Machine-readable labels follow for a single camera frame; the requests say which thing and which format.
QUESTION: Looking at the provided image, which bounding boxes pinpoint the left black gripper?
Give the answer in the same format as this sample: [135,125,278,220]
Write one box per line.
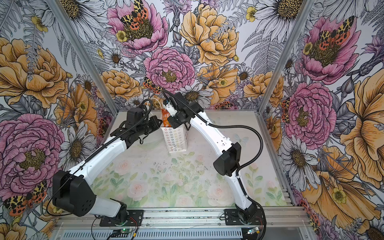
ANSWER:
[137,115,163,136]

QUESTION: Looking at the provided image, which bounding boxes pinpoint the orange snack packet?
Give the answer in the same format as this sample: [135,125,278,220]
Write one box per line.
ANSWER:
[162,109,172,128]

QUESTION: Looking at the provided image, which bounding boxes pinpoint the white paper bag with dots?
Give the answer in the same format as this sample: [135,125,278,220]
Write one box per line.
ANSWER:
[151,96,189,154]

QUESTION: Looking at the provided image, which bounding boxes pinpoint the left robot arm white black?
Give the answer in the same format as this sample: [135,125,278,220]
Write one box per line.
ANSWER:
[52,107,163,223]

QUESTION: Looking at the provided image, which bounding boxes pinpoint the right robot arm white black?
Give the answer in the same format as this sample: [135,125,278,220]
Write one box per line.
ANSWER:
[162,90,264,225]

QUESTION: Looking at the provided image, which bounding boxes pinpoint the right green circuit board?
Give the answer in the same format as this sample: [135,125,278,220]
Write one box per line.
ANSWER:
[247,227,260,235]

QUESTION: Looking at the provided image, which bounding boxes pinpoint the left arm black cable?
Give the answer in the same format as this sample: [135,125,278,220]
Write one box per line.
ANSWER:
[45,98,154,217]

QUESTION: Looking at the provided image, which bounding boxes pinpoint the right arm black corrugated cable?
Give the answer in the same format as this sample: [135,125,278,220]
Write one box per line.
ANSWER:
[161,89,264,178]

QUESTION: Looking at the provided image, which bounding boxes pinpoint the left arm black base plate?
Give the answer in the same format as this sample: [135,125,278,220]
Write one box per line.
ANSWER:
[99,210,144,227]

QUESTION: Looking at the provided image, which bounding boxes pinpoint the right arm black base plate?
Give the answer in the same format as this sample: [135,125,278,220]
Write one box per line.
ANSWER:
[224,209,265,226]

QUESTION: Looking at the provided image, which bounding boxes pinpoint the white vented cable duct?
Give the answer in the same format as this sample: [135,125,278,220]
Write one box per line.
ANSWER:
[57,228,243,240]

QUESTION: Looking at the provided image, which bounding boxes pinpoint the aluminium mounting rail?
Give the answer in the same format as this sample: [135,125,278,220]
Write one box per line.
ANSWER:
[54,206,310,230]

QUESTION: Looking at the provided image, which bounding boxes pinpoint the left aluminium corner post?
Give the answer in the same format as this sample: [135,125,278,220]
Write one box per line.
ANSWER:
[47,1,119,116]

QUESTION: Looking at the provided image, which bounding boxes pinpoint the aluminium corner post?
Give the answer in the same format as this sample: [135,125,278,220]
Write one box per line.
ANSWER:
[47,1,119,116]
[258,1,315,115]

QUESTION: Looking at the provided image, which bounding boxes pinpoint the right aluminium corner post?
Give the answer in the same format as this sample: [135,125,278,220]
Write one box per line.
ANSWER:
[258,1,315,115]

